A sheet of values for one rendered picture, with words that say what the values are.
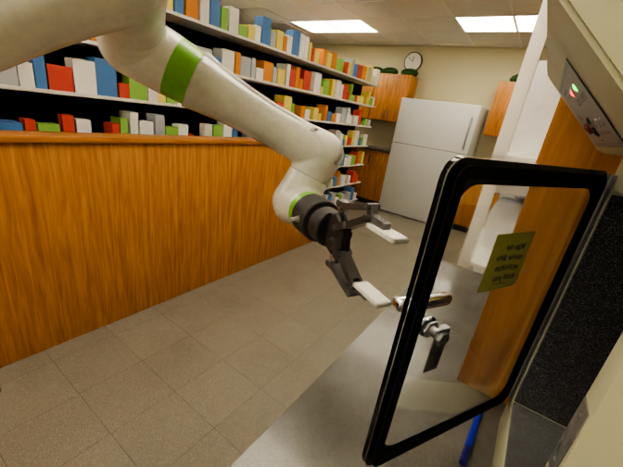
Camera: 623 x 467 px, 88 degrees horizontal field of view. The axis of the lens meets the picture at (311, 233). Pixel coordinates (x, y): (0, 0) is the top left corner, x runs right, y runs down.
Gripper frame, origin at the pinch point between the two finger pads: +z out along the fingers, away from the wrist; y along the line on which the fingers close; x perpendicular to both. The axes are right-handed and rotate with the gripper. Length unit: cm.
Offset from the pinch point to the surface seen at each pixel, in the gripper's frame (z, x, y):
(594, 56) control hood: 21.9, -9.2, 27.0
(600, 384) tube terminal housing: 28.7, -5.2, 6.4
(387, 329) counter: -12.6, 18.7, -25.6
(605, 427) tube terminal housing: 30.2, -6.2, 4.3
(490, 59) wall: -330, 434, 125
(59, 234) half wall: -157, -70, -56
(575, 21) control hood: 20.8, -10.6, 28.6
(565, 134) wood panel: 6.2, 23.1, 23.4
